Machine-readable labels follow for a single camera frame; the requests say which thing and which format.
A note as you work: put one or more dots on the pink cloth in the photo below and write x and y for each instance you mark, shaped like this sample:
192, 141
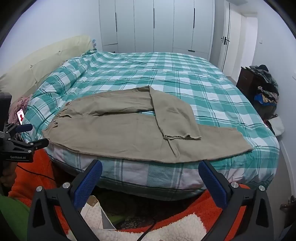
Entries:
18, 104

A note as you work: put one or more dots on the cream padded headboard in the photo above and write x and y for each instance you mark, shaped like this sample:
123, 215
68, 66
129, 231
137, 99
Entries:
34, 62

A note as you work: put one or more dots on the pile of clothes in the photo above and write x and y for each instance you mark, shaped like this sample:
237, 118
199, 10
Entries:
266, 77

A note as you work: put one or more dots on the green cloth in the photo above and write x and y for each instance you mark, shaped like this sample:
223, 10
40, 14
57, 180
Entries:
11, 213

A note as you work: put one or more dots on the green white plaid bedspread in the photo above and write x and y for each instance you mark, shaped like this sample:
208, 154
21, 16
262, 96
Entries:
185, 81

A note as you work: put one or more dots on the beige pants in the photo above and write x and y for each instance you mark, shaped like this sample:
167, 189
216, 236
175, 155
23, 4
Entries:
115, 134

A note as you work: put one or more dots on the white wardrobe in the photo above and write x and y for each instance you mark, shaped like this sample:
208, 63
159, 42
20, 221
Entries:
143, 23

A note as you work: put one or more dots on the white bag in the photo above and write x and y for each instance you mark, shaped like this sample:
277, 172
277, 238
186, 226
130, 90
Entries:
277, 125

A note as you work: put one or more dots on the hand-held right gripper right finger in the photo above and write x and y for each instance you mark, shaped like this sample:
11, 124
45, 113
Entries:
212, 183

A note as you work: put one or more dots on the white door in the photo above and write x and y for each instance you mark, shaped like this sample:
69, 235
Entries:
234, 46

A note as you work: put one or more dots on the orange and white fleece blanket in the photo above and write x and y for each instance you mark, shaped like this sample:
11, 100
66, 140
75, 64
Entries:
30, 178

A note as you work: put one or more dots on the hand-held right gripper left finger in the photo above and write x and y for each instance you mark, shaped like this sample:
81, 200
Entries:
90, 183

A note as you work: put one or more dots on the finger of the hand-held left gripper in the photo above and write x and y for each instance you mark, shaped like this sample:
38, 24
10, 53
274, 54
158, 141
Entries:
39, 143
25, 127

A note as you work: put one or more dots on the dark wooden cabinet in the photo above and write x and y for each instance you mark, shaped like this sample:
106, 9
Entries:
247, 78

